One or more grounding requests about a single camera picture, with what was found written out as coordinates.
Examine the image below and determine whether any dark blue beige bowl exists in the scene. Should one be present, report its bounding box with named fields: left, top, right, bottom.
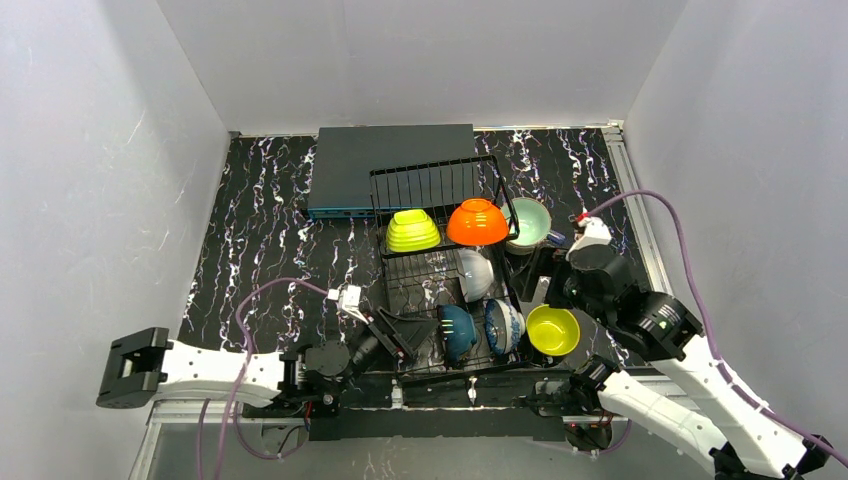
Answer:
left=437, top=304, right=478, bottom=366

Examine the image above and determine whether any blue patterned bowl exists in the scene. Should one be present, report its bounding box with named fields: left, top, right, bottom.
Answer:
left=484, top=299, right=526, bottom=356

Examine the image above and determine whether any dark striped white bowl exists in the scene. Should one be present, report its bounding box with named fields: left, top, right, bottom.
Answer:
left=458, top=249, right=495, bottom=303

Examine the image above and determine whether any green white bowl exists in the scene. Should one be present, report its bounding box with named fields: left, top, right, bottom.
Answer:
left=386, top=209, right=442, bottom=253

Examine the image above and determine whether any orange white bowl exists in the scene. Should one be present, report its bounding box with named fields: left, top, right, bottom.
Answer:
left=446, top=198, right=509, bottom=246

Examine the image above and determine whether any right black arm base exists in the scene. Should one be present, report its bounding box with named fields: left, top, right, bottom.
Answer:
left=513, top=355, right=633, bottom=457

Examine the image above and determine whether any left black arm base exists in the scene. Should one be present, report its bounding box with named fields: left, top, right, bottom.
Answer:
left=231, top=374, right=348, bottom=460

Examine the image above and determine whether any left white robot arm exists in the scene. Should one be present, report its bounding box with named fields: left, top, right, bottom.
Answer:
left=95, top=308, right=438, bottom=409

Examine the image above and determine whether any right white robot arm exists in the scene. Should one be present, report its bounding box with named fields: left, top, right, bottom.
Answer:
left=509, top=245, right=839, bottom=479

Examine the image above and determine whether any yellow green bowl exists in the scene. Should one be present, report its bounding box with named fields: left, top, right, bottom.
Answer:
left=526, top=304, right=581, bottom=357

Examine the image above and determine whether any blue red screwdriver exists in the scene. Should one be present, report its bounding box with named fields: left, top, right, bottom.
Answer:
left=546, top=230, right=567, bottom=246

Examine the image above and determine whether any pale green bowl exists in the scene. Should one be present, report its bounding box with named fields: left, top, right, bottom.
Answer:
left=501, top=198, right=552, bottom=255

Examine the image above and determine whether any dark grey flat box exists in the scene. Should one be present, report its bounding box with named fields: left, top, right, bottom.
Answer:
left=306, top=124, right=475, bottom=220

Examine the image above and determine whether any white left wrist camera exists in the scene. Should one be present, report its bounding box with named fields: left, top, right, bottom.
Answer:
left=327, top=285, right=371, bottom=324

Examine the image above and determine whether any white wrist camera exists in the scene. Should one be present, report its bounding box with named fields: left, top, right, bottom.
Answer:
left=566, top=212, right=612, bottom=261
left=327, top=285, right=371, bottom=324

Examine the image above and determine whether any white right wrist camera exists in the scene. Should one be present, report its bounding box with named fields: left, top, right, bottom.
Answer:
left=566, top=212, right=612, bottom=261

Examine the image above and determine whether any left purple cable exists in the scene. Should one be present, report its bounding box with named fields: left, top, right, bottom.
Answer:
left=197, top=278, right=333, bottom=480

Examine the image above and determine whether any purple cable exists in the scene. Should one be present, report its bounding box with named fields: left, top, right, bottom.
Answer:
left=197, top=278, right=333, bottom=480
left=586, top=189, right=848, bottom=468

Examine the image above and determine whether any black wire dish rack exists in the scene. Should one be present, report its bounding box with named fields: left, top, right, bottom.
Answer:
left=370, top=155, right=532, bottom=377

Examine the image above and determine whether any aluminium table edge rail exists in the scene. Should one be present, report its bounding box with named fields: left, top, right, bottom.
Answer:
left=600, top=124, right=675, bottom=296

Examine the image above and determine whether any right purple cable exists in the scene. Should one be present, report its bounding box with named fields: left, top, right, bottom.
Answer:
left=586, top=189, right=848, bottom=468

